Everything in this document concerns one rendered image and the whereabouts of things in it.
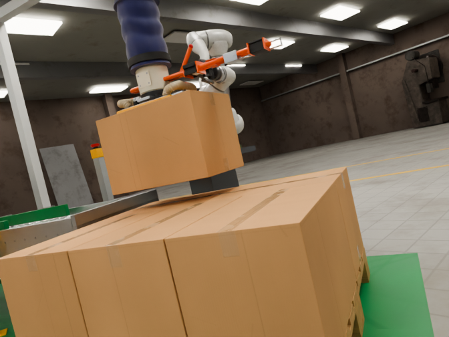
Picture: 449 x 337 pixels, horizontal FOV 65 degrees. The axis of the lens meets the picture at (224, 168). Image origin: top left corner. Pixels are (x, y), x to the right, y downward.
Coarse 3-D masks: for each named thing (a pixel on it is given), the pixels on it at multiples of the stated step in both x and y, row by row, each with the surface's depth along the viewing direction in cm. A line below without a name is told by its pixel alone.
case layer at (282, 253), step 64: (256, 192) 156; (320, 192) 118; (64, 256) 119; (128, 256) 107; (192, 256) 97; (256, 256) 89; (320, 256) 95; (64, 320) 123; (128, 320) 111; (192, 320) 100; (256, 320) 92; (320, 320) 84
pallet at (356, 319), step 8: (360, 264) 153; (360, 272) 150; (368, 272) 171; (360, 280) 145; (368, 280) 166; (352, 304) 121; (360, 304) 134; (352, 312) 118; (360, 312) 131; (352, 320) 115; (360, 320) 128; (352, 328) 113; (360, 328) 125; (352, 336) 125; (360, 336) 124
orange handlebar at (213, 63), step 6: (270, 42) 158; (246, 48) 161; (240, 54) 163; (246, 54) 166; (210, 60) 170; (216, 60) 168; (222, 60) 167; (198, 66) 172; (204, 66) 172; (210, 66) 171; (216, 66) 174; (180, 72) 177; (168, 78) 181; (174, 78) 184; (132, 90) 191; (138, 90) 191
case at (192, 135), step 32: (192, 96) 159; (224, 96) 188; (128, 128) 177; (160, 128) 168; (192, 128) 160; (224, 128) 182; (128, 160) 179; (160, 160) 170; (192, 160) 162; (224, 160) 176; (128, 192) 182
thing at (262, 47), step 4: (256, 40) 158; (260, 40) 158; (264, 40) 156; (268, 40) 162; (248, 44) 160; (252, 44) 160; (256, 44) 159; (260, 44) 158; (264, 44) 156; (248, 48) 159; (252, 48) 160; (256, 48) 159; (260, 48) 158; (264, 48) 156; (268, 48) 160; (248, 52) 160; (252, 52) 160; (256, 52) 160; (260, 52) 162; (264, 52) 163
